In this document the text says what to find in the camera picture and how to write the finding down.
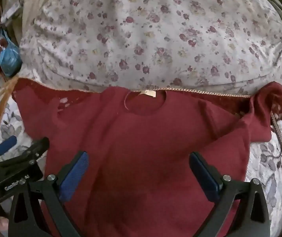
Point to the white plastic packet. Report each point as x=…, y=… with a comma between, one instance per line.
x=11, y=11

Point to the orange patterned cloth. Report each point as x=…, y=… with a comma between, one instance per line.
x=0, y=118

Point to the red and white printed blanket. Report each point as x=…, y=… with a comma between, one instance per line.
x=266, y=167

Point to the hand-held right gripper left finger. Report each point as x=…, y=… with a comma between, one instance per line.
x=73, y=177

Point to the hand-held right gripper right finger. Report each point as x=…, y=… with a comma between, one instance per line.
x=205, y=180

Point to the dark red knit sweater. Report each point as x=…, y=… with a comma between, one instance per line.
x=150, y=153

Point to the blue plastic bag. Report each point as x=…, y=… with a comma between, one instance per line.
x=9, y=56

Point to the white floral duvet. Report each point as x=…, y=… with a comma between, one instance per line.
x=143, y=42

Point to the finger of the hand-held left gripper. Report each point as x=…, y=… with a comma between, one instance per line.
x=6, y=144
x=38, y=145

